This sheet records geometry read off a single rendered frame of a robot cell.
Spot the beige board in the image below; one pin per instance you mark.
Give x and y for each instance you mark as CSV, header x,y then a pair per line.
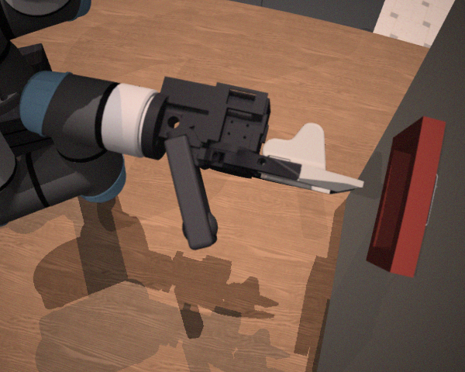
x,y
385,322

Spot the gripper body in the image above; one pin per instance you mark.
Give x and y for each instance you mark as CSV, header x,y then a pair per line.
x,y
227,129

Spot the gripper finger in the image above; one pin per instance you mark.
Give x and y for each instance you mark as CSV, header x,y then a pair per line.
x,y
298,185
307,155

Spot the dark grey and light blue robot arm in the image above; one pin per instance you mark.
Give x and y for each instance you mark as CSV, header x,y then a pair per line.
x,y
69,108

